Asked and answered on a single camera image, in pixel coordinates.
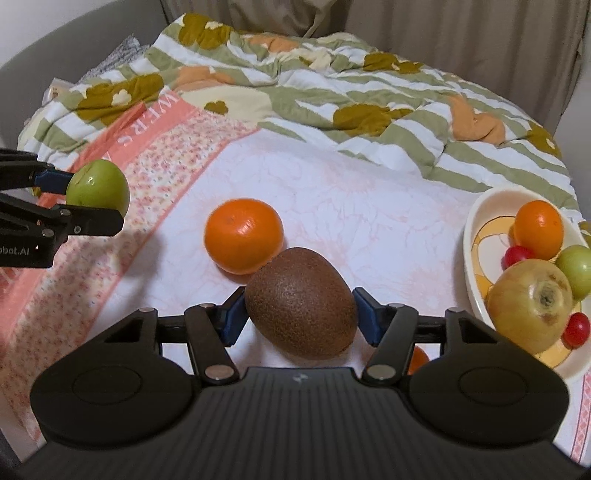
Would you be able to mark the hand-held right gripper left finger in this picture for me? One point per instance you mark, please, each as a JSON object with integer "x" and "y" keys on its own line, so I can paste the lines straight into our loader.
{"x": 232, "y": 318}

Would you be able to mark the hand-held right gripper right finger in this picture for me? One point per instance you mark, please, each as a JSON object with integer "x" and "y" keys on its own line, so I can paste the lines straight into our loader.
{"x": 368, "y": 318}

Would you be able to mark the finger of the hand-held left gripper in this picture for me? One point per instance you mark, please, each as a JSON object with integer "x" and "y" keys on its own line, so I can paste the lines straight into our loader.
{"x": 92, "y": 222}
{"x": 51, "y": 180}

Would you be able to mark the green apple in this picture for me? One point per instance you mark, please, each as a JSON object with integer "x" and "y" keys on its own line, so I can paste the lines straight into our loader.
{"x": 98, "y": 187}
{"x": 576, "y": 272}

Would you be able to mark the brown kiwi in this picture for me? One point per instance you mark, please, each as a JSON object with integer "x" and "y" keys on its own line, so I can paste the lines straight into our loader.
{"x": 301, "y": 302}

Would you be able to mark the cream oval bowl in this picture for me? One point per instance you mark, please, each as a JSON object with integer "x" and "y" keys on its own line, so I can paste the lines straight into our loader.
{"x": 478, "y": 249}

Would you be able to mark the yellow round pear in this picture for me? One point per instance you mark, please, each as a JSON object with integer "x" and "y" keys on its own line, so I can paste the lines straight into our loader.
{"x": 526, "y": 309}

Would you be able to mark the red cherry tomato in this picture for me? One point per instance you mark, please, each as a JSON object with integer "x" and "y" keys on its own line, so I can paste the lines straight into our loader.
{"x": 517, "y": 256}
{"x": 577, "y": 330}

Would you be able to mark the orange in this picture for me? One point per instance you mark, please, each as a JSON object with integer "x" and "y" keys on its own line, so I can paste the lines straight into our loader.
{"x": 244, "y": 235}
{"x": 539, "y": 229}

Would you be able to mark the small tangerine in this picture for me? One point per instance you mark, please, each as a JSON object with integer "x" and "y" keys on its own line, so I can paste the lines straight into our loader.
{"x": 419, "y": 360}

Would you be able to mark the small white box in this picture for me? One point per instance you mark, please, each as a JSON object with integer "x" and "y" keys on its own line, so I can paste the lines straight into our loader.
{"x": 56, "y": 90}

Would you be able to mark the pink floral tablecloth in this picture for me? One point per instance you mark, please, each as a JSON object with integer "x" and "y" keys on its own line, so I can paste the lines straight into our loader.
{"x": 351, "y": 203}

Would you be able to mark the grey patterned pillow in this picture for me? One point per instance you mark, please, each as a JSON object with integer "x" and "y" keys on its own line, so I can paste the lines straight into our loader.
{"x": 115, "y": 57}

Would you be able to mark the grey headboard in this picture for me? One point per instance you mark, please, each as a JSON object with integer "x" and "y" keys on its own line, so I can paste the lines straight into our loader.
{"x": 69, "y": 41}

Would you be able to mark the striped floral blanket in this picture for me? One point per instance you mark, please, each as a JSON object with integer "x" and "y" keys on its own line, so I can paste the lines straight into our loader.
{"x": 323, "y": 87}

